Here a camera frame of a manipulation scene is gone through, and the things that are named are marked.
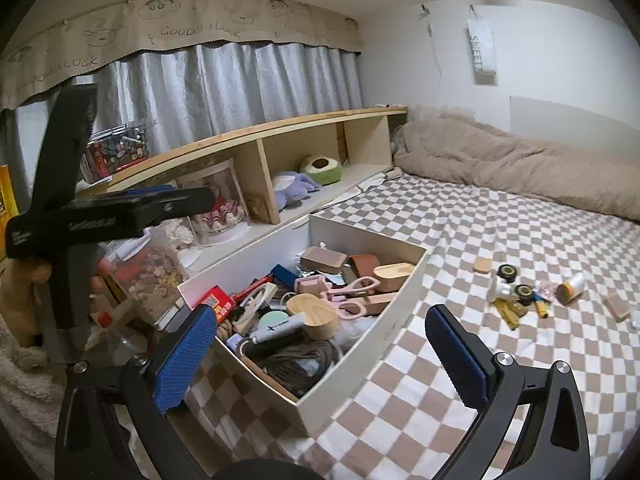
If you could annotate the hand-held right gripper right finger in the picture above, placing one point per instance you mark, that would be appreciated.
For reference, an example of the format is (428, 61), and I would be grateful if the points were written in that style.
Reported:
(457, 355)

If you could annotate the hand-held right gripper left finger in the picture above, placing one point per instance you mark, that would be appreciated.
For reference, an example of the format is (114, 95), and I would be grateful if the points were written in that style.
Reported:
(185, 360)

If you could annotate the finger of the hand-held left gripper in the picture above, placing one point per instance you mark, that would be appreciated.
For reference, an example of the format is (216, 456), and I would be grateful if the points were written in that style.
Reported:
(180, 205)
(145, 190)

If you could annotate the red snack packet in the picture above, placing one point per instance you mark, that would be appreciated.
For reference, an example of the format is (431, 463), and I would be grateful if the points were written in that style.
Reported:
(215, 305)

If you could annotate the black lighter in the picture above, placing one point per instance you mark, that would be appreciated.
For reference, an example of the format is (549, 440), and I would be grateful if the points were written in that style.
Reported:
(270, 349)

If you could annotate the white rectangular storage box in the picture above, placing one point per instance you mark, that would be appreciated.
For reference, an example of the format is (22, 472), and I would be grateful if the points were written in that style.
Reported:
(370, 360)

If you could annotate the white lighter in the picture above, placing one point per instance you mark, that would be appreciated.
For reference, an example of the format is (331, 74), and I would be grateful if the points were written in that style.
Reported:
(280, 330)

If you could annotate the person's left forearm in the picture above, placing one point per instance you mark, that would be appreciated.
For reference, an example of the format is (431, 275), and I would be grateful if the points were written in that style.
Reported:
(25, 385)

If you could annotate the clear container of small items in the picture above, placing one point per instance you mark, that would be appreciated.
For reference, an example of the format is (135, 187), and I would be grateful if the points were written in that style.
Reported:
(120, 152)

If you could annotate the person's left hand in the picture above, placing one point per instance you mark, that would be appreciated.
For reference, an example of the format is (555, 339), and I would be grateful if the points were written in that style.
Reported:
(25, 300)

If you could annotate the clear display case beige plush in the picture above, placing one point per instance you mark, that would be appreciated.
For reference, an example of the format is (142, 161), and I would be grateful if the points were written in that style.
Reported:
(175, 232)

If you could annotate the clear display case red doll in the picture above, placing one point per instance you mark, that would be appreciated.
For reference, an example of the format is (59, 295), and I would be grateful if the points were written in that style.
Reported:
(215, 205)

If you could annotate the clear plastic bottle red cap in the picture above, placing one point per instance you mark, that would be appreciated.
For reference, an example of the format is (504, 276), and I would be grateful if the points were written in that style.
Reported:
(125, 342)

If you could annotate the white light bulb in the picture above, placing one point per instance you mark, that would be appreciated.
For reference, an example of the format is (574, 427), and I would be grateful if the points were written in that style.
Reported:
(500, 291)

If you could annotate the yellow box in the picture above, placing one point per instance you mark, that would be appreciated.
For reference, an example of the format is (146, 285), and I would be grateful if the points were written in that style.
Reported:
(7, 210)

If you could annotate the clear plastic box brown pieces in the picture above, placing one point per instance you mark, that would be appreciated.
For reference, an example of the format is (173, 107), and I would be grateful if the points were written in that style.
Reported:
(150, 280)

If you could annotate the black tape roll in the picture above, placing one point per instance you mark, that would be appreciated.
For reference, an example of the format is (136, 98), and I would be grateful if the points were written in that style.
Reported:
(524, 294)
(508, 273)

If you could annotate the flat wooden piece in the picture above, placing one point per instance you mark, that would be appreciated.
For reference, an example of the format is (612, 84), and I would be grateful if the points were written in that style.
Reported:
(382, 302)

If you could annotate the small light wooden block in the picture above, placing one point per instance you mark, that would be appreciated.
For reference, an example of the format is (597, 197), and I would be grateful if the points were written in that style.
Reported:
(483, 265)

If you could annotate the mint round case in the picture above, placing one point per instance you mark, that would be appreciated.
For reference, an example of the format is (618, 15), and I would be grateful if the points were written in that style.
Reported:
(272, 319)

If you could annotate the white curved plastic piece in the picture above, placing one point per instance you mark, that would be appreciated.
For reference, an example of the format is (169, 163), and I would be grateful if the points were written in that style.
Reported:
(260, 297)

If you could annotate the red lighter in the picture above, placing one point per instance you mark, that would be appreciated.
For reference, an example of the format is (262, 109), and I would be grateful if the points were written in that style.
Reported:
(252, 287)

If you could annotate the oval wooden box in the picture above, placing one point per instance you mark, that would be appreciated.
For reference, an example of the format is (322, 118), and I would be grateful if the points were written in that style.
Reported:
(395, 275)

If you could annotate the checkered bed sheet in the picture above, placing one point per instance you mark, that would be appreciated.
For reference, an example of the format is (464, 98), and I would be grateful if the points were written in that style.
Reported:
(450, 240)

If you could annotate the purple plush toy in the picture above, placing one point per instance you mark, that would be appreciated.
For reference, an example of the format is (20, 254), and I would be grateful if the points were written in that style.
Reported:
(295, 190)

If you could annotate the grey curtain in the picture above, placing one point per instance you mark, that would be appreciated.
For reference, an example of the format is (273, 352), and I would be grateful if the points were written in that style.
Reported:
(225, 90)

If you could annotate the brown leather holder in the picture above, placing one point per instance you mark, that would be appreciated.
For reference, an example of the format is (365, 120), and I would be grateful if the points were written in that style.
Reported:
(365, 265)

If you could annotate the plastic film roll orange tape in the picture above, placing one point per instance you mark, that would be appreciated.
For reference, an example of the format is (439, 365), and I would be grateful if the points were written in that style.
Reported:
(572, 287)

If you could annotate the wooden headboard shelf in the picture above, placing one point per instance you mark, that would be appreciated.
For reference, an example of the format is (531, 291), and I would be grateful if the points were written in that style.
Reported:
(300, 145)

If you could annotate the round wooden lidded box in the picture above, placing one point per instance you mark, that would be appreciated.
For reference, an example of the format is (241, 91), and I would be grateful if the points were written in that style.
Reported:
(312, 315)

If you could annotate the pink scissors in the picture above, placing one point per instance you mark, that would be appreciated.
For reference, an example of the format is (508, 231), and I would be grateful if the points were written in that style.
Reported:
(330, 294)

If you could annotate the pink block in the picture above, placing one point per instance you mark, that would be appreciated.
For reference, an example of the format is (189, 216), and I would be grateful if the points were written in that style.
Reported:
(310, 286)

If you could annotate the green avocado plush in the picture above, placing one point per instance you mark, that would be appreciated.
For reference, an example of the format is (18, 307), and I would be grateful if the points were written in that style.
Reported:
(322, 170)

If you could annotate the brown wooden block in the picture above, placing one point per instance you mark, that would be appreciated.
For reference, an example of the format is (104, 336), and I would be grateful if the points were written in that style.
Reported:
(616, 306)
(325, 260)

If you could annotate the beige printed curtain valance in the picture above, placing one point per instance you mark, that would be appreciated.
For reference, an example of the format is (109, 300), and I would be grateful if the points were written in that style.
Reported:
(200, 25)

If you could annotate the clear plastic case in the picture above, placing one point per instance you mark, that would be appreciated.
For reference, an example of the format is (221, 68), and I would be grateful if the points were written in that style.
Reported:
(635, 320)

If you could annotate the beige fluffy blanket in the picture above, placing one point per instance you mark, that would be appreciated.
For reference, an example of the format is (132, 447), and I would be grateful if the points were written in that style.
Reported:
(500, 160)

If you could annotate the white hanging bag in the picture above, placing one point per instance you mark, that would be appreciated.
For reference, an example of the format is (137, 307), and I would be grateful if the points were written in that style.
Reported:
(482, 50)

